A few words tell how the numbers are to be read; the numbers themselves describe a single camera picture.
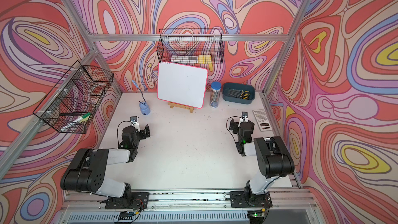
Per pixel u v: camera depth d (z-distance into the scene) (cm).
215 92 98
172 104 107
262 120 102
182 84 104
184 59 82
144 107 101
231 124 87
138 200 73
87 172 45
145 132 88
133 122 79
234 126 86
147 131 87
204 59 82
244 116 80
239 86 115
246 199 66
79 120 71
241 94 118
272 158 47
